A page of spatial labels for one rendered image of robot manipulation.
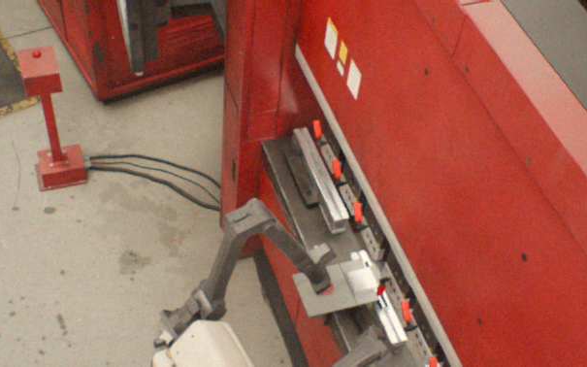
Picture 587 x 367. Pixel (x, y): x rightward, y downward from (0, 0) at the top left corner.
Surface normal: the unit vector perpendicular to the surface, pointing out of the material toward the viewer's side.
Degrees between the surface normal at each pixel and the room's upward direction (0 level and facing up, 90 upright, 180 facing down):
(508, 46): 0
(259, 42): 90
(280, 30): 90
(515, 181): 90
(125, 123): 0
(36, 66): 0
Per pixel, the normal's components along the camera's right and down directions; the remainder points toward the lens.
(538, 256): -0.94, 0.19
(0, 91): 0.08, -0.65
